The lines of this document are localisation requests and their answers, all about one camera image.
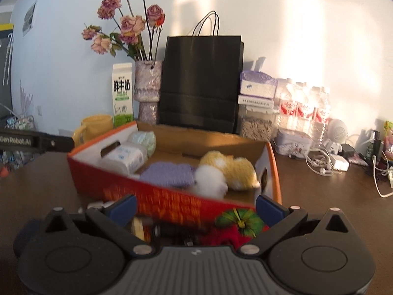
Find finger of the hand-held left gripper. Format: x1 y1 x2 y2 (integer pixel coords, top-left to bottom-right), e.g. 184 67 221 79
32 131 75 153

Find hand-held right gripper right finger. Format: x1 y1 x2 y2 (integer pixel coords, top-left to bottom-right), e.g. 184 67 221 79
239 194 352 256

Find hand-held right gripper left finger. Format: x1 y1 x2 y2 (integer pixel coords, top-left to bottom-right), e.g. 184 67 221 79
43 194 155 256

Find white small device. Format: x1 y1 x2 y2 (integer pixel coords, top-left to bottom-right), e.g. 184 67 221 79
87 201 115 210

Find white cotton swab box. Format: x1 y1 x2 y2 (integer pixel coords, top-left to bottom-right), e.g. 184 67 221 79
98 145 148 176

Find red cardboard box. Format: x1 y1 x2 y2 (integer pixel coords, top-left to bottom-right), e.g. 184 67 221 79
67 120 282 248

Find red fabric rose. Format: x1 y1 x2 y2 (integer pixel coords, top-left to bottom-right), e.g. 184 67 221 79
212 228 250 249

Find purple cloth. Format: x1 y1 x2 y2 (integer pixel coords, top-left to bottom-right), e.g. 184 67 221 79
140 162 196 189

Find yellow white sheep plush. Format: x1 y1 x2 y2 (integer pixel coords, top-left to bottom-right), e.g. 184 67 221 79
193 150 261 200

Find pale green plastic bag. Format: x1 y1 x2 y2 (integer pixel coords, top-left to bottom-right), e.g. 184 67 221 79
127 131 157 158

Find yellow mug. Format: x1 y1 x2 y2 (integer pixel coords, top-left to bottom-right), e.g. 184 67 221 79
73 115 115 146

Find white earphones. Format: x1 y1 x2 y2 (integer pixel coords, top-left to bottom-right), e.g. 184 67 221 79
305 147 335 176

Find white printed tin box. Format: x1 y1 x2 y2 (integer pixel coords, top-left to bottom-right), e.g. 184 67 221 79
273 128 314 156

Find white green milk carton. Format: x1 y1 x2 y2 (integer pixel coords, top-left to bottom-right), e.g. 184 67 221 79
111 63 134 128

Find clear jar of seeds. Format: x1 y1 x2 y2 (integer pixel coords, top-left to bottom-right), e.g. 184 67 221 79
239 104 277 142

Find white power adapter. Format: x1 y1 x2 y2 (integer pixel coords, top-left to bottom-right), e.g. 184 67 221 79
332 154 351 172

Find white robot-shaped fan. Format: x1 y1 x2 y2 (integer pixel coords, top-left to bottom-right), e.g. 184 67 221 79
324 118 349 154

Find pack of water bottles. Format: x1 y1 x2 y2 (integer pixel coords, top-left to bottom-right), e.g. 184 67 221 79
275 78 332 148

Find white flat box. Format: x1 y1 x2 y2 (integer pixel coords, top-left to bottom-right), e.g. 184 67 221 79
238 95 275 109

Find purple glitter vase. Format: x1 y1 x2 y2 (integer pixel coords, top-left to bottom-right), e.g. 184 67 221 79
134 60 163 125

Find dark green bottle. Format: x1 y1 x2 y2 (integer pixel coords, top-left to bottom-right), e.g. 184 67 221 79
365 130 382 167

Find purple tissue pack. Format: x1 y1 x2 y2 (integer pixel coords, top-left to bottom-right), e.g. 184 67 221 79
239 70 278 99

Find yellow pink snack bag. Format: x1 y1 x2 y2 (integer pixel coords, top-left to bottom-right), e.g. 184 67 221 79
383 120 393 162

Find dried pink rose bouquet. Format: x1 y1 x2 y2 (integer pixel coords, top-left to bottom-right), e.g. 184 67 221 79
81 0 166 62

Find black paper bag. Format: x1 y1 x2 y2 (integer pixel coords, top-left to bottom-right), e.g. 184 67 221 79
157 11 244 135

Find wire rack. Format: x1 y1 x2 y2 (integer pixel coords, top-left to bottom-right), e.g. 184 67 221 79
0 104 36 131

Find white charging cable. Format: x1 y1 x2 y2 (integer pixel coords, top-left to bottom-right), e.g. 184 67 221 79
372 155 393 198

